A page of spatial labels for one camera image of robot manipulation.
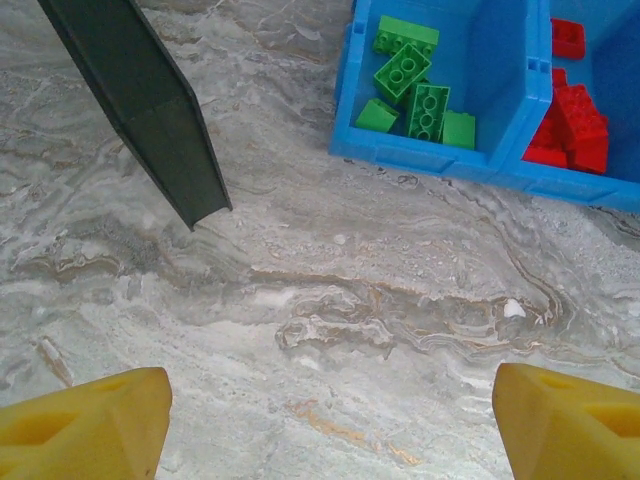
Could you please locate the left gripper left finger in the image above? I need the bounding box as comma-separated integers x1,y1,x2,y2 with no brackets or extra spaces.
0,366,174,480

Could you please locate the blue three-compartment bin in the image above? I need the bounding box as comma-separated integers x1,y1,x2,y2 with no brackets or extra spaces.
328,0,640,214

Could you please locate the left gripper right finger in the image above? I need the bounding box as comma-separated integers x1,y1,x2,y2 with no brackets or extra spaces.
491,362,640,480

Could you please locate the long black strip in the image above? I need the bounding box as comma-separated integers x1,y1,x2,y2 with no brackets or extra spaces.
37,0,234,232

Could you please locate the green sloped lego brick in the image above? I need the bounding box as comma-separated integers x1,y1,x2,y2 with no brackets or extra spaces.
355,98,401,134

